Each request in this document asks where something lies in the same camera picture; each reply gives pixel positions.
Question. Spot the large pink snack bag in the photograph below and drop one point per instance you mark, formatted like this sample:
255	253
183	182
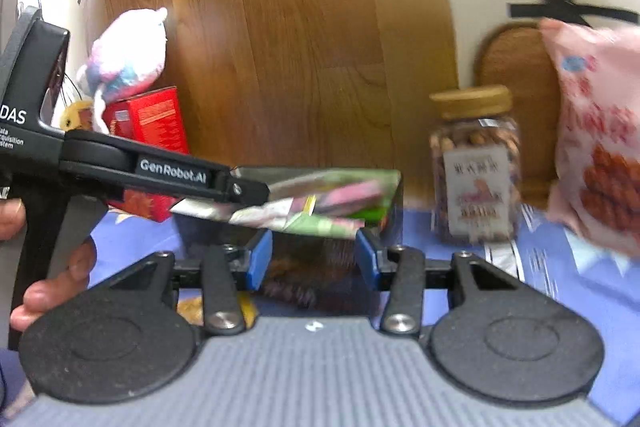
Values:
595	147

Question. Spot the black printed storage box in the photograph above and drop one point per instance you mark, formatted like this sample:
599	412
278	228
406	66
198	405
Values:
320	272

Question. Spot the person's left hand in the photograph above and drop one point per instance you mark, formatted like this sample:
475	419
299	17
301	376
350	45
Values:
47	294

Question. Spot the wood pattern wall sheet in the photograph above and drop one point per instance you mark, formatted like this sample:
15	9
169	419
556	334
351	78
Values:
300	32

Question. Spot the yellow plush toy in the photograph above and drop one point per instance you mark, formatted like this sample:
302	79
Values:
77	117

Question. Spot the pink plush toy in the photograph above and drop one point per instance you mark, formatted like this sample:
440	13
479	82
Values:
130	52

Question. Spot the red gift box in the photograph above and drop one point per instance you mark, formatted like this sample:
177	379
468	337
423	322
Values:
155	117

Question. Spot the nut jar with wooden lid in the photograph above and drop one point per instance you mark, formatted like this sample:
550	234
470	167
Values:
475	167

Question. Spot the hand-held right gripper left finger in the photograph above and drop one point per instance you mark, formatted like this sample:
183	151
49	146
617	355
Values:
260	259

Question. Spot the blue printed cloth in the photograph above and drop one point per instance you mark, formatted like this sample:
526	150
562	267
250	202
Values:
575	292

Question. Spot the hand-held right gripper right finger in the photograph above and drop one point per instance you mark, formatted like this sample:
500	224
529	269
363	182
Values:
367	259

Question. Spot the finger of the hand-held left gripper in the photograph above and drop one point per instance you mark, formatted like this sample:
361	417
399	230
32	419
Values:
165	169

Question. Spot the green snack packet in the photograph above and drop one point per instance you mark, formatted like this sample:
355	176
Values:
325	227

